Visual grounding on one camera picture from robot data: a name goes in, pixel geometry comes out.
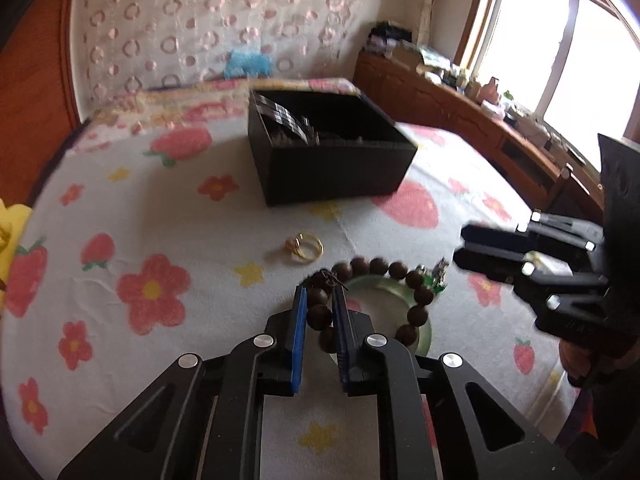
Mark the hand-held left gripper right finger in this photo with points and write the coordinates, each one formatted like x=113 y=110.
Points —
x=341 y=340

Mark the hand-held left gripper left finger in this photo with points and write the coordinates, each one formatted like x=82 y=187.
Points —
x=299 y=340

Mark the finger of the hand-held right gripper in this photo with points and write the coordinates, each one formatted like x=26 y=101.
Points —
x=490 y=237
x=480 y=259

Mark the green brooch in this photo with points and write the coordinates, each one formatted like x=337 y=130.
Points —
x=431 y=280

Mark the pale green jade bangle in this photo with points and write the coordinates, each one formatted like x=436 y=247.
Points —
x=395 y=290

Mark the black cardboard box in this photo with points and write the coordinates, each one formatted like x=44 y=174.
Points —
x=325 y=175

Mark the person's right hand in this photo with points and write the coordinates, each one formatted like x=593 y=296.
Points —
x=572 y=360

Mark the wooden side cabinet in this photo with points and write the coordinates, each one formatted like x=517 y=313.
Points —
x=440 y=100

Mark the row of bottles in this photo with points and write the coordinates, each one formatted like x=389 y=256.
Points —
x=475 y=87

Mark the strawberry print sheet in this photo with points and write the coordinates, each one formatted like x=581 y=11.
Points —
x=175 y=210

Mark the stack of boxes and towel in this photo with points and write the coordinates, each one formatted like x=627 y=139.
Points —
x=420 y=57

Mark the pile of dark clothes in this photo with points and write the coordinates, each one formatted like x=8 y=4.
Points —
x=387 y=35

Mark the pale window curtain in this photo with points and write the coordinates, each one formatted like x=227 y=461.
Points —
x=435 y=0

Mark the floral blanket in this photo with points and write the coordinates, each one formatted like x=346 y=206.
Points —
x=200 y=105

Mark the blue plush toy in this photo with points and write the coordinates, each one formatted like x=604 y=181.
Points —
x=247 y=62

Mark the yellow cloth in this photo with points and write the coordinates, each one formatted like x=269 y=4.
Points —
x=12 y=220

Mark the circle pattern curtain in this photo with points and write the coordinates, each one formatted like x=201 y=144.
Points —
x=200 y=20

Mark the brown wooden wardrobe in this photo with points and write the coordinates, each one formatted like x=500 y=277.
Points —
x=40 y=85

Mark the wooden frame window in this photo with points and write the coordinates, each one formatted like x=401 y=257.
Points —
x=565 y=60

